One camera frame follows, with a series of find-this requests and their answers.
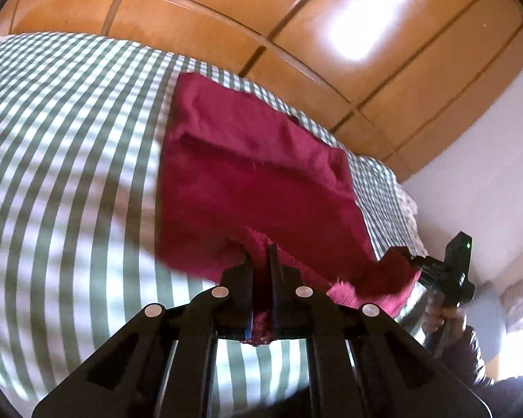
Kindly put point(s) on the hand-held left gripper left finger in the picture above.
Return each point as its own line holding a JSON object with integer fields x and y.
{"x": 244, "y": 296}

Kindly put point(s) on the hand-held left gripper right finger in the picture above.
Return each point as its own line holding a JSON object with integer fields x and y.
{"x": 279, "y": 300}

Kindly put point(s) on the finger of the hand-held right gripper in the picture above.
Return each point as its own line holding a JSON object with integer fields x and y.
{"x": 403, "y": 254}

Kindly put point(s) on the dark red garment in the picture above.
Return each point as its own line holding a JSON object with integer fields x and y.
{"x": 252, "y": 174}

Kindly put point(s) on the person's right forearm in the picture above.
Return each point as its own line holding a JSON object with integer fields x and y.
{"x": 468, "y": 357}

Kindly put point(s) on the person's right hand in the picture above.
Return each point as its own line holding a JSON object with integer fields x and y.
{"x": 453, "y": 320}

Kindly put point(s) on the green white checkered bed sheet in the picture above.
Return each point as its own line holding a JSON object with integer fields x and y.
{"x": 69, "y": 183}

